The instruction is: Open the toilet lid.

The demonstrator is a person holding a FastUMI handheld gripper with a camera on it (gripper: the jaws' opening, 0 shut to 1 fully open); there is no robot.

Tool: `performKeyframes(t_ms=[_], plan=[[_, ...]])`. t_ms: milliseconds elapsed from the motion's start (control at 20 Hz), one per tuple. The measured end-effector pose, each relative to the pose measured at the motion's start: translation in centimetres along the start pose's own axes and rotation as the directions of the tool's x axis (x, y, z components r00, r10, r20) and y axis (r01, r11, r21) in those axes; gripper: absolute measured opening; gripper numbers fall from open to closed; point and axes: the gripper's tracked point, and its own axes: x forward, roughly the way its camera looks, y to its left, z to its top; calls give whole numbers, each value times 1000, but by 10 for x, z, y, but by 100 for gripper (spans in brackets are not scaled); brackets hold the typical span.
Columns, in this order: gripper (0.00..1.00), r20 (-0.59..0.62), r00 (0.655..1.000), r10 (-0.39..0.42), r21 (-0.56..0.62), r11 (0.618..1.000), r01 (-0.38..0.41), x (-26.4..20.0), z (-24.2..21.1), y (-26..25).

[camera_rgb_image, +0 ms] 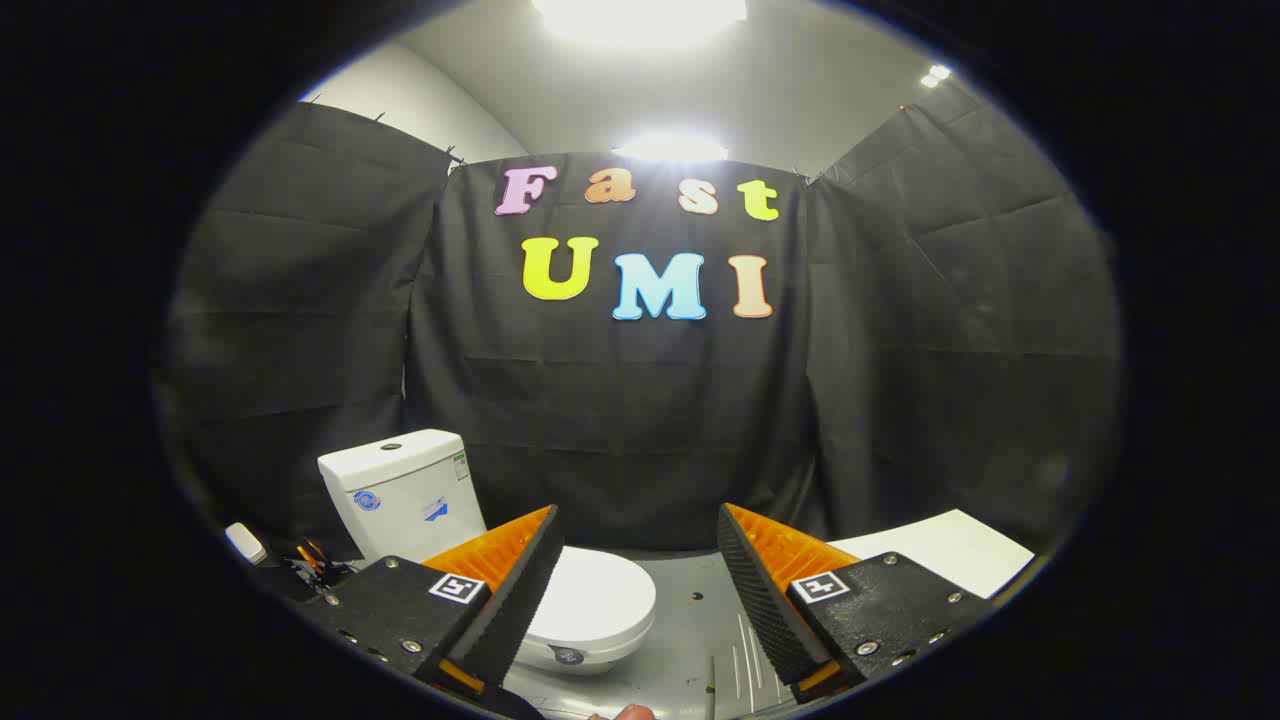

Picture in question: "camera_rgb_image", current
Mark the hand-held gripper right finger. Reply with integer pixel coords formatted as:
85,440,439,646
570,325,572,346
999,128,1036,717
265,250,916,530
716,503,998,706

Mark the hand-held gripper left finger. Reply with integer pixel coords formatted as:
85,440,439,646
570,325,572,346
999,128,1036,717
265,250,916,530
315,505,566,698

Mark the white toilet bowl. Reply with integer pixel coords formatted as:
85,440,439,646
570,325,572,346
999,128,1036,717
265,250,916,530
515,620,651,677

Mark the grey panelled door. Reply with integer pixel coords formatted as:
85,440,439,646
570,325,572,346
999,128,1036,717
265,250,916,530
828,509,1037,601

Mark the black backdrop cloth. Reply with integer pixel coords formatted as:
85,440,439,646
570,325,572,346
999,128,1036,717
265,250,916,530
160,80,1121,561

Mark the white flat device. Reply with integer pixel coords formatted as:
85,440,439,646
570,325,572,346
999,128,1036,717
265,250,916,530
224,522,268,567

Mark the long ceiling light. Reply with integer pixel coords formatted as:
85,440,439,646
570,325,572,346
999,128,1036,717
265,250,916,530
612,134,729,163

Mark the large ceiling light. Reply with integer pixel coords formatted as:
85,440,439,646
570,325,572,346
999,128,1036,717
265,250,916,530
530,0,748,49

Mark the black cable bundle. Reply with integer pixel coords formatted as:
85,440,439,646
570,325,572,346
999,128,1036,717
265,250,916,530
285,548,358,593

